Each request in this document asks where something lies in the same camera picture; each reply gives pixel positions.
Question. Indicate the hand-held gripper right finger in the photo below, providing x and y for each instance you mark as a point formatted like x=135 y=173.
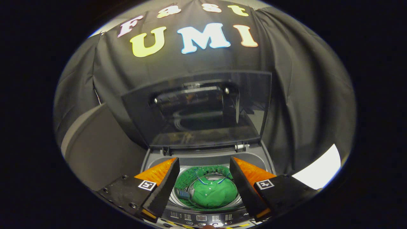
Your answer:
x=243 y=184

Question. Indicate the dark washing machine lid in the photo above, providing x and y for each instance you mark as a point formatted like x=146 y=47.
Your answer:
x=197 y=133

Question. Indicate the green polo shirt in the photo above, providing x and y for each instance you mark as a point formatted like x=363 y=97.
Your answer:
x=213 y=194

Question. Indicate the white flat panel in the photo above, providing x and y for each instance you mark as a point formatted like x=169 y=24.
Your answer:
x=321 y=168

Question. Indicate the black backdrop cloth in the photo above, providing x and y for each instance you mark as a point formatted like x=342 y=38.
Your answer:
x=302 y=95

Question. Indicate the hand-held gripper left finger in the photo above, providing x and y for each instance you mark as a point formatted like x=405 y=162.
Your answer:
x=165 y=184

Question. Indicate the dark cabinet with beige door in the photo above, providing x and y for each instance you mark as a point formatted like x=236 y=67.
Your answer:
x=101 y=152

